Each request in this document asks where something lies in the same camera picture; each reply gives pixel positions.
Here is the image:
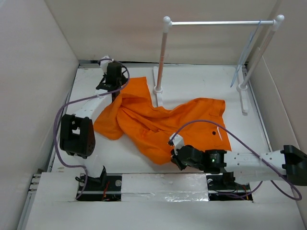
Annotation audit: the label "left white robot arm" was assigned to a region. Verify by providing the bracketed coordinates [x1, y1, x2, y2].
[57, 58, 130, 190]

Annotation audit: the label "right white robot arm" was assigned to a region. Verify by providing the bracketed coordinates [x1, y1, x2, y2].
[171, 145, 307, 189]

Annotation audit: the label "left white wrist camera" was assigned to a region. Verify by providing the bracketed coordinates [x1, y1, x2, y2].
[98, 56, 113, 73]

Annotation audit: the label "light blue wire hanger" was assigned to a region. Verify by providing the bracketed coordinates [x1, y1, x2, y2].
[230, 20, 261, 87]

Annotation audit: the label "white clothes rack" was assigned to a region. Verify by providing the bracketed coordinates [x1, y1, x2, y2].
[153, 14, 285, 115]

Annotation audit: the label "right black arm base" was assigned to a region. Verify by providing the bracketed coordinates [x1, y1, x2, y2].
[206, 172, 253, 201]

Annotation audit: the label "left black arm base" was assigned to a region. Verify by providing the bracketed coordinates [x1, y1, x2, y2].
[76, 174, 122, 202]

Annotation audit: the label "orange trousers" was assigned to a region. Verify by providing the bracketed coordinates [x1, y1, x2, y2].
[94, 77, 231, 164]

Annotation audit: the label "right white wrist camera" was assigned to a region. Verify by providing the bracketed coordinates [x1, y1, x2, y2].
[168, 133, 185, 150]

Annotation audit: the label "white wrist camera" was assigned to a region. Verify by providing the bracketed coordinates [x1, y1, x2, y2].
[98, 56, 113, 73]
[168, 133, 185, 150]

